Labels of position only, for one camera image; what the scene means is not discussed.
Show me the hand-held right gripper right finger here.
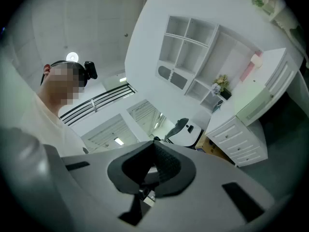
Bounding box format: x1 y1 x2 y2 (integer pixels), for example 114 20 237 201
139 141 275 232

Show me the black balcony railing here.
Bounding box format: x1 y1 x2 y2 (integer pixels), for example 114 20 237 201
59 83 137 127

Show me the small green potted plant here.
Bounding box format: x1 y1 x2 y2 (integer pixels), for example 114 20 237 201
251 0 275 15

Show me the black head-mounted camera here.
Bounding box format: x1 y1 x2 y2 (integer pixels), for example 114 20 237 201
83 60 98 80

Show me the pale green box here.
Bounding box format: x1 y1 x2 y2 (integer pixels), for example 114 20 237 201
235 85 276 127

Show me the white black rounded machine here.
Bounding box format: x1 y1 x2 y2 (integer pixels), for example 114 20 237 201
164 117 205 147

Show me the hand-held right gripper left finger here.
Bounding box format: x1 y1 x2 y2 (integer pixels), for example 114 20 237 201
61 141 155 232

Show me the white ornate dressing table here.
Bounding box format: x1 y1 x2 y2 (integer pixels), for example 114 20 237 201
267 6 309 69

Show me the brown cardboard box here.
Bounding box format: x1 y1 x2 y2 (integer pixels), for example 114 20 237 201
195 129 232 164

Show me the white desk with drawers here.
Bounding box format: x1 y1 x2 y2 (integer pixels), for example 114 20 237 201
204 47 309 168

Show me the flower bouquet in black vase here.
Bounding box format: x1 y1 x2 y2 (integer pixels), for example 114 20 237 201
211 74 232 101

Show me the round ceiling lamp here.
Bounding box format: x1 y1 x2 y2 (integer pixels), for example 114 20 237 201
66 51 79 63

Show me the pink book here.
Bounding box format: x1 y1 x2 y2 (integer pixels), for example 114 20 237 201
240 51 263 82

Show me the ribbed glass cabinet door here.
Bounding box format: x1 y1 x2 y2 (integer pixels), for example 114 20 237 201
156 65 189 90

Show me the person's white t-shirt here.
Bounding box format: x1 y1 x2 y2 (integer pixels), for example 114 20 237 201
14 90 90 158

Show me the white shelf unit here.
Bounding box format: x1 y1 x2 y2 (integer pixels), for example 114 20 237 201
154 14 264 117

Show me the person's head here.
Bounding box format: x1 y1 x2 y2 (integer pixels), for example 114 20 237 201
40 60 89 107

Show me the blue notebook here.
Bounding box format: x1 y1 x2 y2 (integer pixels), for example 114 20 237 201
212 100 224 115

